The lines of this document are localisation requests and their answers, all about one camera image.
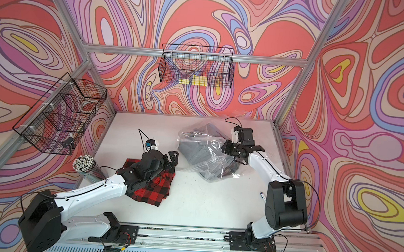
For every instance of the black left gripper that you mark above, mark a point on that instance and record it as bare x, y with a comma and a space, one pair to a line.
174, 161

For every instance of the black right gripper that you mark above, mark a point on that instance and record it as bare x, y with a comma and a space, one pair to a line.
226, 147

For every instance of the clear plastic vacuum bag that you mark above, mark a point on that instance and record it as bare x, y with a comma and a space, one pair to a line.
234, 166

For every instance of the grey shirt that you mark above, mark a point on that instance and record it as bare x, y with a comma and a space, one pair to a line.
201, 146

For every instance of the red black plaid shirt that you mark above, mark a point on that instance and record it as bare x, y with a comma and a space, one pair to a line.
157, 190

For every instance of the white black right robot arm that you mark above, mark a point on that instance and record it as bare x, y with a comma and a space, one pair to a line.
285, 203

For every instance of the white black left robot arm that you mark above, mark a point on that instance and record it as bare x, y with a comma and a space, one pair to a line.
51, 217

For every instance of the blue white marker pen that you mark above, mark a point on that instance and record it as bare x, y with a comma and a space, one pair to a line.
263, 197

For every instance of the yellow block in basket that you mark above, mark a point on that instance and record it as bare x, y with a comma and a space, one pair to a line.
195, 80

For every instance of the bundle of rods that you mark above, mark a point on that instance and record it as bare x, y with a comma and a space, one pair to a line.
87, 167

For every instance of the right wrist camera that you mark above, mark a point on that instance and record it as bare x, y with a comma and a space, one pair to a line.
235, 132

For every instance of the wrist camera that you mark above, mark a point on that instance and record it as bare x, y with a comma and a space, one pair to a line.
151, 144
235, 132

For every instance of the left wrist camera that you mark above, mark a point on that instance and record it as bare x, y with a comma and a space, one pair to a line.
151, 144

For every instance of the black wire basket back wall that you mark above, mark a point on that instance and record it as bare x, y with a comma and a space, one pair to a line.
184, 60

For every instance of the black wire basket wall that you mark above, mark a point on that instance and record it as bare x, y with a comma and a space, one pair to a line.
184, 60
56, 123

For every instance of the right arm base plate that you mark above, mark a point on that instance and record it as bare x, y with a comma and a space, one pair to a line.
245, 241

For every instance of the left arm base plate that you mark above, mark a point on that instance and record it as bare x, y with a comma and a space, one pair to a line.
118, 234

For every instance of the black wire basket left wall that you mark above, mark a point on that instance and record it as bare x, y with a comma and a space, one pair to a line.
56, 123

